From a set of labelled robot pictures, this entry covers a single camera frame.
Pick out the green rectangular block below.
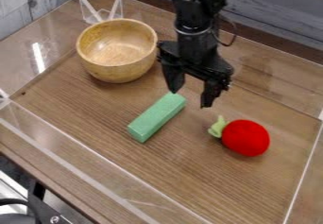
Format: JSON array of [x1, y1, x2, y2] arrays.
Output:
[[127, 93, 187, 143]]

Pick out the clear acrylic tray walls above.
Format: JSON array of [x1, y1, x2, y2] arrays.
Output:
[[0, 1, 323, 224]]

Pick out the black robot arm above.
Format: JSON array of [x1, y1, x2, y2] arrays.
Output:
[[157, 0, 233, 108]]

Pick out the light wooden bowl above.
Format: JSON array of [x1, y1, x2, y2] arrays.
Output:
[[76, 19, 157, 83]]

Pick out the red plush strawberry toy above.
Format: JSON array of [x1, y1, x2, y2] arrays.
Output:
[[208, 115, 269, 157]]

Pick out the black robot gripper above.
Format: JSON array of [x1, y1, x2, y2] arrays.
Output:
[[157, 31, 233, 108]]

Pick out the black metal table leg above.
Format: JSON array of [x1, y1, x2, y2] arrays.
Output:
[[28, 181, 72, 224]]

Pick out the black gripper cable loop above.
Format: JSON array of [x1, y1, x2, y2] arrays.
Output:
[[212, 13, 239, 48]]

